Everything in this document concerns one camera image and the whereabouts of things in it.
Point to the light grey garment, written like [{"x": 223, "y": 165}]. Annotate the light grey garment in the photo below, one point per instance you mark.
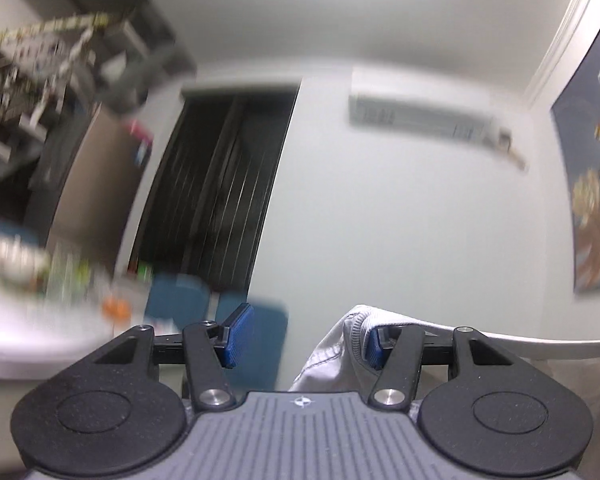
[{"x": 332, "y": 350}]

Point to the white wall air conditioner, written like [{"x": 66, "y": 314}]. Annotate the white wall air conditioner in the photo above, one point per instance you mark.
[{"x": 420, "y": 117}]

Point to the brown cabinet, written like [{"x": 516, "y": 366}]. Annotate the brown cabinet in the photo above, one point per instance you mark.
[{"x": 95, "y": 185}]

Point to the dark sliding door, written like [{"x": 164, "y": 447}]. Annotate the dark sliding door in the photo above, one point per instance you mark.
[{"x": 205, "y": 185}]

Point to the white desk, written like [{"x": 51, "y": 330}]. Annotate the white desk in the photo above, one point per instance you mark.
[{"x": 35, "y": 335}]

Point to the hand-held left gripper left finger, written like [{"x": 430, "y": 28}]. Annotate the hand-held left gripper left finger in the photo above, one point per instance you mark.
[{"x": 237, "y": 336}]

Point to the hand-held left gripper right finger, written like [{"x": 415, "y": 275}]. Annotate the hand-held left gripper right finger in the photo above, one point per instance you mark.
[{"x": 374, "y": 346}]

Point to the cluttered shelf unit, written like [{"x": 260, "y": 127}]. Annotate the cluttered shelf unit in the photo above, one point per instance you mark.
[{"x": 45, "y": 70}]

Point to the wall poster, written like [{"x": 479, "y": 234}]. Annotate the wall poster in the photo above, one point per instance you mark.
[{"x": 592, "y": 185}]

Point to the cluster of bottles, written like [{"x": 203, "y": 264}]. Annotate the cluster of bottles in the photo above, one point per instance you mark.
[{"x": 12, "y": 257}]

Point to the small orange object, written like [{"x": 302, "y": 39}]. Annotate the small orange object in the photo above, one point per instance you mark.
[{"x": 116, "y": 306}]

